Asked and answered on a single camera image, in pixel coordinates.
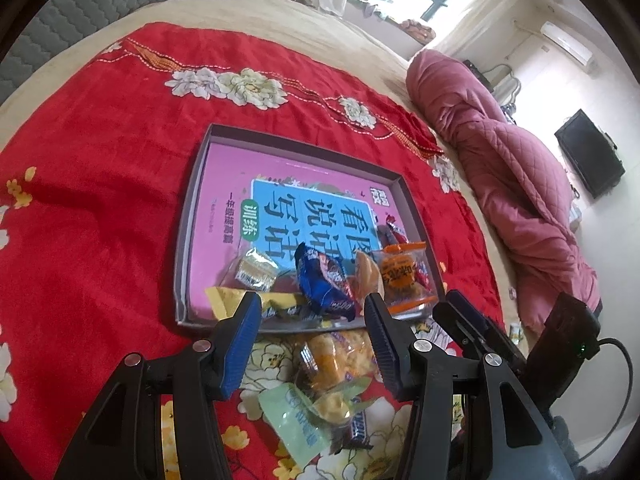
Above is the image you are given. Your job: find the grey quilted headboard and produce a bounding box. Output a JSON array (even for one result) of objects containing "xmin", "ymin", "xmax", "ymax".
[{"xmin": 0, "ymin": 0, "xmax": 226, "ymax": 106}]

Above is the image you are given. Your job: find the black cable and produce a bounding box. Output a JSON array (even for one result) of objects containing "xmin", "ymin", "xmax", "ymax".
[{"xmin": 565, "ymin": 337, "xmax": 632, "ymax": 466}]

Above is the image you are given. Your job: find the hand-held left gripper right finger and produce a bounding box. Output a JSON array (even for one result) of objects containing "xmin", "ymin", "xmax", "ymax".
[{"xmin": 364, "ymin": 292, "xmax": 576, "ymax": 480}]

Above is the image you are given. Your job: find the small dark candy bar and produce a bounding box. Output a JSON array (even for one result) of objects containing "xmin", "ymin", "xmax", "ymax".
[{"xmin": 345, "ymin": 397, "xmax": 376, "ymax": 451}]

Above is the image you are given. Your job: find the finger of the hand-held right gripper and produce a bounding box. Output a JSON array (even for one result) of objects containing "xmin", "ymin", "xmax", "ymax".
[
  {"xmin": 446, "ymin": 289, "xmax": 528, "ymax": 372},
  {"xmin": 432, "ymin": 302, "xmax": 497, "ymax": 361}
]

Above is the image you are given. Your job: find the pale green snack packet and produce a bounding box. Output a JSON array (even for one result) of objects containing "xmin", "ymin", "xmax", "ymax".
[{"xmin": 257, "ymin": 377, "xmax": 373, "ymax": 466}]

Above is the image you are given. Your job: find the yellow cracker packet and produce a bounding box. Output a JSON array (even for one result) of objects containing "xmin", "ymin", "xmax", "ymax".
[{"xmin": 295, "ymin": 330, "xmax": 381, "ymax": 393}]

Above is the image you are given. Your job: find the pink quilted blanket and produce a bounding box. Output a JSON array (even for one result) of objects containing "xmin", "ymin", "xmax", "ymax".
[{"xmin": 405, "ymin": 49, "xmax": 603, "ymax": 338}]

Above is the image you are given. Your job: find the orange snack packet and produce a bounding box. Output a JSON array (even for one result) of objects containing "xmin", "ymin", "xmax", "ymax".
[{"xmin": 372, "ymin": 241, "xmax": 438, "ymax": 316}]

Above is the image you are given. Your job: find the small clear cake packet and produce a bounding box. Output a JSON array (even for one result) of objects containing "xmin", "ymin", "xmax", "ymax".
[{"xmin": 222, "ymin": 249, "xmax": 281, "ymax": 292}]

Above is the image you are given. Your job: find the beige pastry packet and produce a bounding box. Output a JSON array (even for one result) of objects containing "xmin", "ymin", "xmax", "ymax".
[{"xmin": 347, "ymin": 252, "xmax": 386, "ymax": 301}]

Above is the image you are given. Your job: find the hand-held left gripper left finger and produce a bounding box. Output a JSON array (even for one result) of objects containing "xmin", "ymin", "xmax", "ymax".
[{"xmin": 52, "ymin": 290, "xmax": 263, "ymax": 480}]

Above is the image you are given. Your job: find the red snack packet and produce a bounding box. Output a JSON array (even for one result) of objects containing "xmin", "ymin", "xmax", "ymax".
[{"xmin": 377, "ymin": 212, "xmax": 433, "ymax": 291}]

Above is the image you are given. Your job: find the colourful folded cloth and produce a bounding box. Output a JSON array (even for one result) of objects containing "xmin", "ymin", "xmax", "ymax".
[{"xmin": 400, "ymin": 19, "xmax": 437, "ymax": 45}]

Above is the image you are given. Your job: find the blue snack packet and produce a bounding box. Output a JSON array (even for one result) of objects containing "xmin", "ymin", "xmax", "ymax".
[{"xmin": 294, "ymin": 242, "xmax": 357, "ymax": 321}]

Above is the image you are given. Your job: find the pink book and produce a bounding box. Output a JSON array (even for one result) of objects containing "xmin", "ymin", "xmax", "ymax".
[{"xmin": 187, "ymin": 141, "xmax": 441, "ymax": 326}]

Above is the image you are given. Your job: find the yellow snack packet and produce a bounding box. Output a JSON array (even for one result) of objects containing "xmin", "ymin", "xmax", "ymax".
[{"xmin": 206, "ymin": 286, "xmax": 321, "ymax": 323}]

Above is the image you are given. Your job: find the black television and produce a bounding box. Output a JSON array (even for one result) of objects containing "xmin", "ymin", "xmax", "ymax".
[{"xmin": 554, "ymin": 109, "xmax": 626, "ymax": 200}]

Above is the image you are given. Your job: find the red floral cloth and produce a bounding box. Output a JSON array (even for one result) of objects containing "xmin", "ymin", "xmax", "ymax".
[{"xmin": 0, "ymin": 21, "xmax": 506, "ymax": 480}]

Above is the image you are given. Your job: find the white air conditioner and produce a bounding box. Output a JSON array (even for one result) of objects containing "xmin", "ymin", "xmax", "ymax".
[{"xmin": 542, "ymin": 21, "xmax": 597, "ymax": 67}]

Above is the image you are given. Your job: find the grey cardboard tray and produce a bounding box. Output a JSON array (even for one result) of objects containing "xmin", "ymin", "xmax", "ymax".
[{"xmin": 174, "ymin": 123, "xmax": 446, "ymax": 333}]

